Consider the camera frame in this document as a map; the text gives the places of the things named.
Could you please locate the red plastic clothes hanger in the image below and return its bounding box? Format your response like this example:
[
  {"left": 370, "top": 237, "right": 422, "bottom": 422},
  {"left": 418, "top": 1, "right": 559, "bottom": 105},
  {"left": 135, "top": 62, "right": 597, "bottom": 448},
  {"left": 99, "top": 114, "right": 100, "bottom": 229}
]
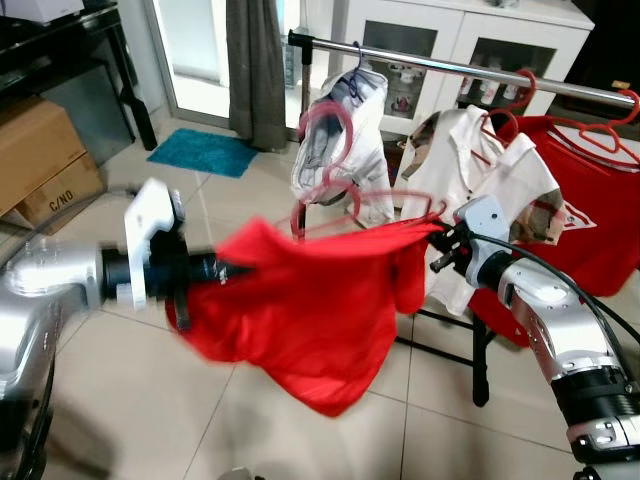
[
  {"left": 288, "top": 100, "right": 448, "bottom": 243},
  {"left": 548, "top": 88, "right": 640, "bottom": 167},
  {"left": 475, "top": 68, "right": 539, "bottom": 141}
]

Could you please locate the purple clothes hanger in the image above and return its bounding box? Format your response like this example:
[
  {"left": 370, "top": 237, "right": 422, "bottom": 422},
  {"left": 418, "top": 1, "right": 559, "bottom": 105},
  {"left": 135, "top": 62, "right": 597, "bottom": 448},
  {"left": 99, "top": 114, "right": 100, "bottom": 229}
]
[{"left": 340, "top": 42, "right": 389, "bottom": 109}]

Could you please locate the white shirt with brown trim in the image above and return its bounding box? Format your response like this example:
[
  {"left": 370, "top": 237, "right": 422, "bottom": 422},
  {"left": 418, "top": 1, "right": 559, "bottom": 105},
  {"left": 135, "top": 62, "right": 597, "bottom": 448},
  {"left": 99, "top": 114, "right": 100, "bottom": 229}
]
[{"left": 397, "top": 105, "right": 567, "bottom": 317}]

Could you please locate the white collared shirt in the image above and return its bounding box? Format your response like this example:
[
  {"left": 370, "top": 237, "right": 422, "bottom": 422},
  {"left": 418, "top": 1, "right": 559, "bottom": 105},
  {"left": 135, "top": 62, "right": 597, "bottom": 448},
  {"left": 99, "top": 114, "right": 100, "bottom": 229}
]
[{"left": 291, "top": 66, "right": 397, "bottom": 227}]

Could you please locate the teal floor mat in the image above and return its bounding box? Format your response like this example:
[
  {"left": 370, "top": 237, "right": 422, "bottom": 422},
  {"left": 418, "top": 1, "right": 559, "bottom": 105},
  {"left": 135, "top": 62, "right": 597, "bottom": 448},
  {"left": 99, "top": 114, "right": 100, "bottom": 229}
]
[{"left": 147, "top": 127, "right": 259, "bottom": 179}]

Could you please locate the red shirt with white logo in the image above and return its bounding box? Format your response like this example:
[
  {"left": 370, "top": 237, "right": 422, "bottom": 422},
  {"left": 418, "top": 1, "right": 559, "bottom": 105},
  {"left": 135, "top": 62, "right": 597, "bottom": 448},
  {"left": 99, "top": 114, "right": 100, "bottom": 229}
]
[{"left": 468, "top": 115, "right": 640, "bottom": 348}]

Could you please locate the printed cardboard box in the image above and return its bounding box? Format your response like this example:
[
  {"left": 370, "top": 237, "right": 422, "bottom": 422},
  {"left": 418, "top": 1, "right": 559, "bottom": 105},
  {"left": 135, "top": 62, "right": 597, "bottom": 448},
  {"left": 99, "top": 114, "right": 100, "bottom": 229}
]
[{"left": 0, "top": 96, "right": 107, "bottom": 233}]

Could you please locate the grey curtain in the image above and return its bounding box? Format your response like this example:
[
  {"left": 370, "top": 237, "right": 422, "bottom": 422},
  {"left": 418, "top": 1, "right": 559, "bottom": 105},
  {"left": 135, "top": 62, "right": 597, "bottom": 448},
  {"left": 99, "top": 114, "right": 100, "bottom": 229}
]
[{"left": 225, "top": 0, "right": 292, "bottom": 153}]

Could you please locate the white glass-door cabinet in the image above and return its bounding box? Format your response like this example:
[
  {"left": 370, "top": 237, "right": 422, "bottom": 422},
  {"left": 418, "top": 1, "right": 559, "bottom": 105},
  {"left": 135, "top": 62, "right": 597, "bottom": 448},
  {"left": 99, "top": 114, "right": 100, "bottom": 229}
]
[{"left": 300, "top": 0, "right": 597, "bottom": 141}]

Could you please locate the black shelf unit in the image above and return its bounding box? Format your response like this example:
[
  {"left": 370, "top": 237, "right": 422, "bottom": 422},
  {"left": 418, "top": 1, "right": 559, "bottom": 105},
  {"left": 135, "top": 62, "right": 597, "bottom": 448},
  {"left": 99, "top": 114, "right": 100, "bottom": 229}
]
[{"left": 0, "top": 5, "right": 159, "bottom": 153}]

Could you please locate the white box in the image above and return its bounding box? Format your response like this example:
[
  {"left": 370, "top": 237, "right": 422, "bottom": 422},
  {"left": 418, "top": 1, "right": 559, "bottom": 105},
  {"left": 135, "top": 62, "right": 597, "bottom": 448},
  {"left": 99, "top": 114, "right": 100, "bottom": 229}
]
[{"left": 0, "top": 0, "right": 86, "bottom": 26}]

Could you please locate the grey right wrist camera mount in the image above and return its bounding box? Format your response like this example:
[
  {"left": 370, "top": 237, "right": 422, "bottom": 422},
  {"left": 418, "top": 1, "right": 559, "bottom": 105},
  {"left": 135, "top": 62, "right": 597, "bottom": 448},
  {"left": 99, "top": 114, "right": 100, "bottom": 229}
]
[{"left": 455, "top": 195, "right": 512, "bottom": 249}]

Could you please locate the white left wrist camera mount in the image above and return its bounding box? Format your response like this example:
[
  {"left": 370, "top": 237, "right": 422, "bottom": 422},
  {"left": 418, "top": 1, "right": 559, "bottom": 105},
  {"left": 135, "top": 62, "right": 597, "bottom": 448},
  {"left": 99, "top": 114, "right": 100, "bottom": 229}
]
[{"left": 118, "top": 178, "right": 187, "bottom": 313}]

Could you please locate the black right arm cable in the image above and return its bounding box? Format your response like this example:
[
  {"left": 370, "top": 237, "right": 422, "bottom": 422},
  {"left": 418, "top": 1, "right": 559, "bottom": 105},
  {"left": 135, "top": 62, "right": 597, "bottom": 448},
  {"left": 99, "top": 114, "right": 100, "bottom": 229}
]
[{"left": 490, "top": 232, "right": 640, "bottom": 346}]

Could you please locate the chrome clothes rail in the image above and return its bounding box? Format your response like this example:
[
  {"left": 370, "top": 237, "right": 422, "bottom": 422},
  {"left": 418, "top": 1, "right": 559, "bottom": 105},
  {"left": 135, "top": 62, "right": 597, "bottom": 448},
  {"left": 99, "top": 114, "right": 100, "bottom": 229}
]
[{"left": 288, "top": 35, "right": 640, "bottom": 109}]

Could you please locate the black clothes rack frame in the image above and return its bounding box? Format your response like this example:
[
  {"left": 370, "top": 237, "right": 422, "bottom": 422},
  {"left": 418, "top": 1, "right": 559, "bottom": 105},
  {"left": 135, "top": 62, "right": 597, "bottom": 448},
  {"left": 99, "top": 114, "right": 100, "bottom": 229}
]
[{"left": 288, "top": 30, "right": 493, "bottom": 408}]

